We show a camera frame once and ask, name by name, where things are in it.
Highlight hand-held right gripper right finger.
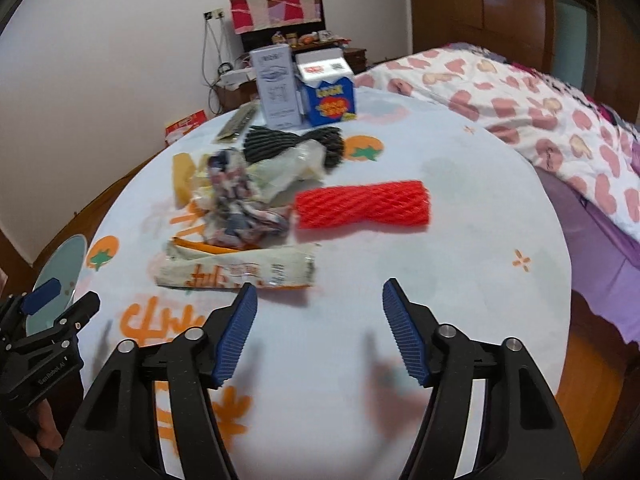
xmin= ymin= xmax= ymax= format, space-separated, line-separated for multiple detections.
xmin=382 ymin=277 xmax=583 ymax=480

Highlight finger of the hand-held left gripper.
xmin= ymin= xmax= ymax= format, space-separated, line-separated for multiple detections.
xmin=29 ymin=291 xmax=101 ymax=350
xmin=20 ymin=276 xmax=64 ymax=317

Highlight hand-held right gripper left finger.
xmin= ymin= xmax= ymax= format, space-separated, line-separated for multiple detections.
xmin=52 ymin=282 xmax=259 ymax=480

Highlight long white orange wrapper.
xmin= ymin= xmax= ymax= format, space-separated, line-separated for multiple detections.
xmin=152 ymin=242 xmax=321 ymax=291

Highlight red foam net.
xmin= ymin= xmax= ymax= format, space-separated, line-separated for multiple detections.
xmin=293 ymin=179 xmax=432 ymax=231

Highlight person's left hand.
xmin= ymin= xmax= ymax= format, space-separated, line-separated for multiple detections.
xmin=25 ymin=399 xmax=67 ymax=461

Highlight flat orange wrapper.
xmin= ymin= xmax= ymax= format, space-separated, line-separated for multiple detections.
xmin=169 ymin=236 xmax=262 ymax=257

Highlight crumpled blue white wrapper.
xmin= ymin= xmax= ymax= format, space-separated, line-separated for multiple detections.
xmin=202 ymin=149 xmax=292 ymax=249

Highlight yellow plastic wrapper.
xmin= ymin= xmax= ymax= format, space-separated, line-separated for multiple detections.
xmin=171 ymin=152 xmax=211 ymax=209

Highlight white orange print tablecloth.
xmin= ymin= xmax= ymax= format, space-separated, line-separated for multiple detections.
xmin=82 ymin=85 xmax=574 ymax=480

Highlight clear crumpled plastic wrapper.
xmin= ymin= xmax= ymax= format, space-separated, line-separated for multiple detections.
xmin=249 ymin=140 xmax=327 ymax=197

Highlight black foam net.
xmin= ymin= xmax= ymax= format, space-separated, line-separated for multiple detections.
xmin=302 ymin=127 xmax=347 ymax=171
xmin=243 ymin=125 xmax=302 ymax=164

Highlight purple bed skirt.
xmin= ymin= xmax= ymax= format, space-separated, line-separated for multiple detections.
xmin=534 ymin=165 xmax=640 ymax=347

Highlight orange cardboard box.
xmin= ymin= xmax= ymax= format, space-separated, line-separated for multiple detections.
xmin=164 ymin=109 xmax=209 ymax=147

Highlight green snack packet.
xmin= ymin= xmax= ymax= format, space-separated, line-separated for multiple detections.
xmin=215 ymin=102 xmax=261 ymax=144

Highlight small blue drink carton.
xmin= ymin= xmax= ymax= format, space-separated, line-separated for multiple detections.
xmin=295 ymin=50 xmax=359 ymax=128

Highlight tall white milk carton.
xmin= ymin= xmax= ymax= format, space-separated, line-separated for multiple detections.
xmin=249 ymin=44 xmax=304 ymax=130

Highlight pink heart print blanket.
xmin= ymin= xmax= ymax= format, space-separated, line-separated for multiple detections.
xmin=352 ymin=45 xmax=640 ymax=234

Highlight brown wooden television stand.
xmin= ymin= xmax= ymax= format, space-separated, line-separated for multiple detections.
xmin=214 ymin=35 xmax=369 ymax=112

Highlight pink patchwork cover cloth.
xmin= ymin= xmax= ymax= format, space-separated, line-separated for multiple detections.
xmin=228 ymin=0 xmax=324 ymax=37

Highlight brown wooden wardrobe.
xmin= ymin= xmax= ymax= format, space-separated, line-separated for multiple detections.
xmin=405 ymin=0 xmax=640 ymax=126

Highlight frosted glass door panel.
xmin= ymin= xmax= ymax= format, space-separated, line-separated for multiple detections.
xmin=552 ymin=0 xmax=601 ymax=97

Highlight hanging cables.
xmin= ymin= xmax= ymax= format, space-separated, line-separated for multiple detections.
xmin=200 ymin=17 xmax=232 ymax=87

